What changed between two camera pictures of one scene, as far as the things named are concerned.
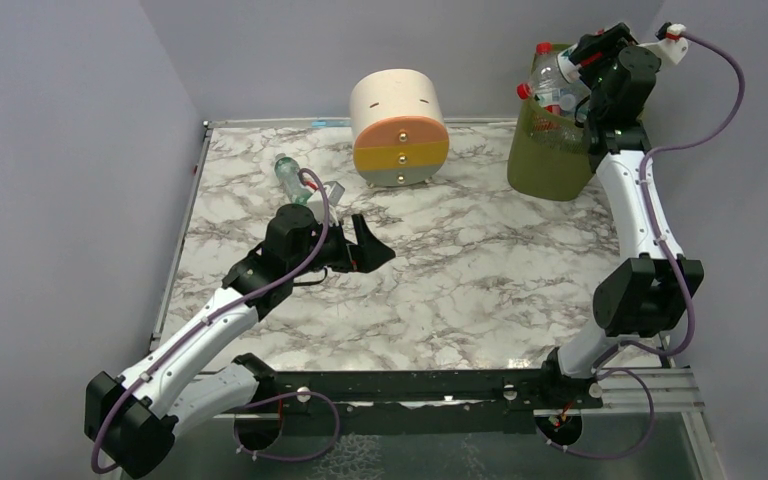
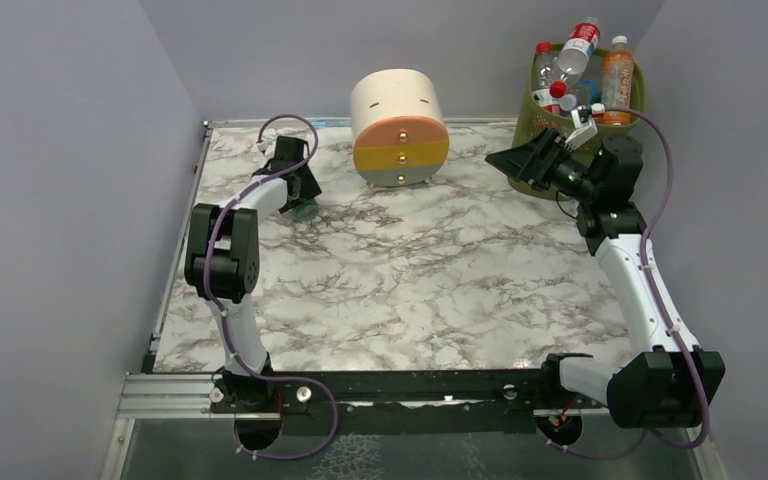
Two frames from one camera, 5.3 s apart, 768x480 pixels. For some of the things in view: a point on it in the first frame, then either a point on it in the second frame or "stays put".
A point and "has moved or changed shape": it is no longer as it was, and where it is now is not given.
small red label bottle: [555, 87] has moved or changed shape
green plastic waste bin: [548, 157] stays put
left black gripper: [355, 246] → [302, 201]
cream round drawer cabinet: [399, 128] stays put
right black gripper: [597, 51] → [542, 159]
